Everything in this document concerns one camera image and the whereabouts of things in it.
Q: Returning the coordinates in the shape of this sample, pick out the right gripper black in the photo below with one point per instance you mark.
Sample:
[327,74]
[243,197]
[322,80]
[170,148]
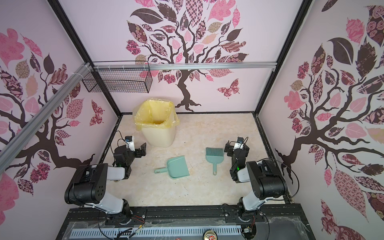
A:
[230,149]

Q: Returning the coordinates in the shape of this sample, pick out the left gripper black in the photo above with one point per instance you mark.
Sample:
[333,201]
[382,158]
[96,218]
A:
[139,154]

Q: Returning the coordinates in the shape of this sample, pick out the green hand brush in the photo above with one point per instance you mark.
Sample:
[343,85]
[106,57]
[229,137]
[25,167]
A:
[214,156]

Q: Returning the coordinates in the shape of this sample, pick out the green plastic dustpan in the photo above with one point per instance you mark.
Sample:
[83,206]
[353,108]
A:
[176,168]

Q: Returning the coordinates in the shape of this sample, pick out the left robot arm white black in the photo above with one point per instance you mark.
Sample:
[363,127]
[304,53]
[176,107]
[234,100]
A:
[88,186]

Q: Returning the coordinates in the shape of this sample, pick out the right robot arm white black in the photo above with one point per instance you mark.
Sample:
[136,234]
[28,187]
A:
[264,176]

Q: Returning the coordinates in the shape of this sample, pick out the cream trash bin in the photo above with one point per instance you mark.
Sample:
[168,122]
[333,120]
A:
[160,137]

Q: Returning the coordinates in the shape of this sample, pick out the yellow bin liner bag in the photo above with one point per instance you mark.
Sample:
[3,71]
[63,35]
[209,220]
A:
[155,114]

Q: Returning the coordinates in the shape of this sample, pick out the metal can top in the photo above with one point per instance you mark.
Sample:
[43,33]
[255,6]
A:
[210,235]

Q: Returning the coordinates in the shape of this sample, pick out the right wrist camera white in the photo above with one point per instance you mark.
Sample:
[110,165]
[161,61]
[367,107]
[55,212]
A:
[239,144]

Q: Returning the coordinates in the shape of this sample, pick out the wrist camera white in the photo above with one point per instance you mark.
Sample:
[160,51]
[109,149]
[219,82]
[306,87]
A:
[239,144]
[129,140]

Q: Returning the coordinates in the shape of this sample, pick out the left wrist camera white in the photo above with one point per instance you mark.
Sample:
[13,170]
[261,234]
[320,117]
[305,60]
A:
[129,140]

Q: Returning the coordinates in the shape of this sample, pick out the black wire basket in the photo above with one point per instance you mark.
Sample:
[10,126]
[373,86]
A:
[119,77]

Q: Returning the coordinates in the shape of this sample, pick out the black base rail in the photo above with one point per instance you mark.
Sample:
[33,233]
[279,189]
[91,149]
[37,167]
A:
[271,222]

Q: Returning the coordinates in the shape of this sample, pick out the white slotted cable duct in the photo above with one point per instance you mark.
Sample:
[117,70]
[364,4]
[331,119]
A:
[153,232]

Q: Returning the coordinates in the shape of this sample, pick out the aluminium rail back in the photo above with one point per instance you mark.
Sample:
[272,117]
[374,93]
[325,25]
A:
[196,66]

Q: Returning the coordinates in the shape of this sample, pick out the aluminium rail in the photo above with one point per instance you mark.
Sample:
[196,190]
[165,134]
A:
[12,149]
[196,66]

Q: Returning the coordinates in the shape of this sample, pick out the aluminium rail left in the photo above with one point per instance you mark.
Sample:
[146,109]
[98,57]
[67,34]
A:
[12,149]

